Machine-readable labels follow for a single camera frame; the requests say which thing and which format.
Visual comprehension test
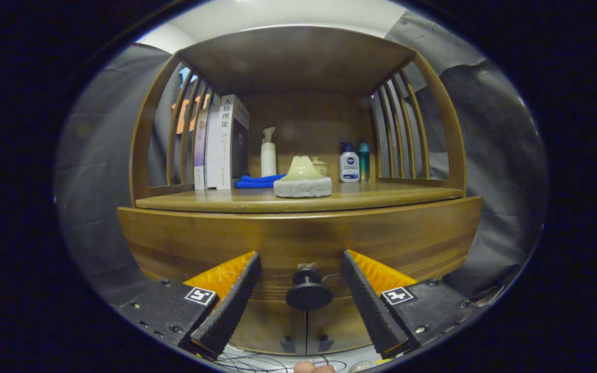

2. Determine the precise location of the thin white book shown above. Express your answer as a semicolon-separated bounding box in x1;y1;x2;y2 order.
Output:
205;96;222;190

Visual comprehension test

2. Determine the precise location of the pale green scrubber grey pad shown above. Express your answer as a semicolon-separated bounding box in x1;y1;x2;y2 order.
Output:
273;155;333;198

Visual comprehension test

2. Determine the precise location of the thin pale purple book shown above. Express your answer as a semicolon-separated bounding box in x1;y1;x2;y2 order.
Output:
193;107;210;191

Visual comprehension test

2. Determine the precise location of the white lotion bottle blue cap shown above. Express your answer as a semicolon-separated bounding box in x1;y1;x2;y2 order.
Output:
338;142;361;183

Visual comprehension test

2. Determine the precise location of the wooden countertop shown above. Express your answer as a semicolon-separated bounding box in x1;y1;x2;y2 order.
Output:
135;180;463;214

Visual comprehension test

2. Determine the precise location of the brown wooden drawer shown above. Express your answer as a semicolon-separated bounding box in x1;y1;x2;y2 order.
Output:
117;196;484;306

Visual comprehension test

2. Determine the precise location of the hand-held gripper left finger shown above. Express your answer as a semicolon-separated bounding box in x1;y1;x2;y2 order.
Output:
117;251;263;360

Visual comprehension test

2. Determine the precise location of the blue folded cloth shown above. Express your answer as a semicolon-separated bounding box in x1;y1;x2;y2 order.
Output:
235;174;286;189

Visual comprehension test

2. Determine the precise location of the teal slim bottle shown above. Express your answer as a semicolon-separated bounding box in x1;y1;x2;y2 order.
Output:
358;142;371;182

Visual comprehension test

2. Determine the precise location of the black round drawer knob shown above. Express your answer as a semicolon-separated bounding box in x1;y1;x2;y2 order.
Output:
285;263;333;311

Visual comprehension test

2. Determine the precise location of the thick white book dark cover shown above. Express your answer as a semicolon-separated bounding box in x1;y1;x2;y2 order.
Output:
217;94;250;190

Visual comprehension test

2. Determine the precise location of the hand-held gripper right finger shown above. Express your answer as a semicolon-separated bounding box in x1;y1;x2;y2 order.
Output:
340;249;480;359

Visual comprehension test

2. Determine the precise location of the brown wooden cabinet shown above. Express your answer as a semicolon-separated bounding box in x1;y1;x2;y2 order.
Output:
117;25;484;358

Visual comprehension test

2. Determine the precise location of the white pump bottle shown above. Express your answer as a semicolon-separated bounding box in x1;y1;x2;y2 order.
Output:
260;127;277;178

